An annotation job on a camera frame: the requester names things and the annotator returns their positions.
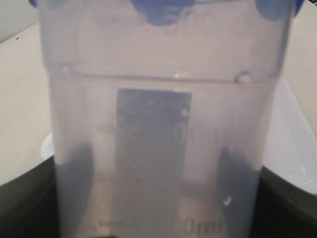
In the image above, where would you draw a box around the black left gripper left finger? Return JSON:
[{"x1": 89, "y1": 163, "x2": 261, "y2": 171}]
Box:
[{"x1": 0, "y1": 143, "x2": 93, "y2": 238}]

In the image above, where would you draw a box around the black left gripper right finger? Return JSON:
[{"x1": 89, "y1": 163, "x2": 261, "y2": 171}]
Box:
[{"x1": 220, "y1": 147, "x2": 317, "y2": 238}]

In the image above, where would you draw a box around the clear plastic container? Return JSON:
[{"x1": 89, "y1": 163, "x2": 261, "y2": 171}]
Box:
[{"x1": 37, "y1": 0, "x2": 297, "y2": 238}]

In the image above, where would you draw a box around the blue container lid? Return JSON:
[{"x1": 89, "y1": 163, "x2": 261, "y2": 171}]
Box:
[{"x1": 29, "y1": 0, "x2": 303, "y2": 31}]

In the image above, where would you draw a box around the white plastic tray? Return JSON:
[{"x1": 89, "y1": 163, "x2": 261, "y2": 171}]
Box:
[{"x1": 56, "y1": 81, "x2": 317, "y2": 200}]

